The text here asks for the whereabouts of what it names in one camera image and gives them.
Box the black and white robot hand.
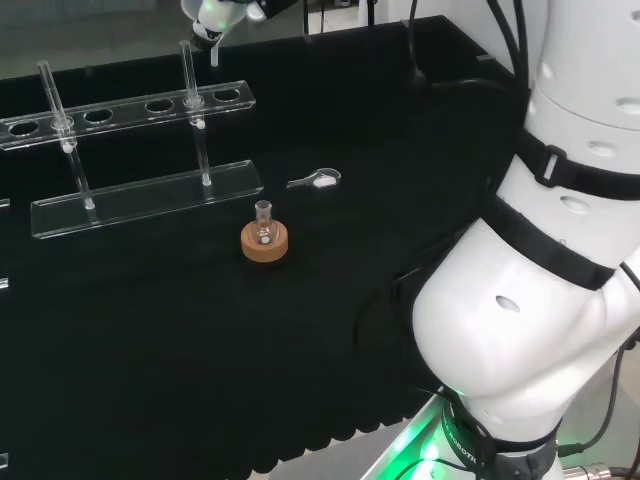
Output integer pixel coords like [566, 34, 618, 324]
[192, 0, 302, 43]

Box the clear acrylic funnel stand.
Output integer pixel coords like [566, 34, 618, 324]
[0, 40, 266, 241]

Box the glass weighing funnel with powder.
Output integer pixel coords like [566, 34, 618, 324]
[285, 167, 343, 191]

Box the small glass round-bottom flask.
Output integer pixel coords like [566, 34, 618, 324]
[250, 199, 280, 247]

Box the black bench cloth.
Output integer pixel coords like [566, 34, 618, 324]
[0, 14, 531, 480]

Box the black cable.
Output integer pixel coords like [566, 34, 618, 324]
[407, 0, 430, 89]
[607, 324, 640, 454]
[487, 0, 533, 94]

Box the cork ring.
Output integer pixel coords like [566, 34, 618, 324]
[240, 221, 292, 264]

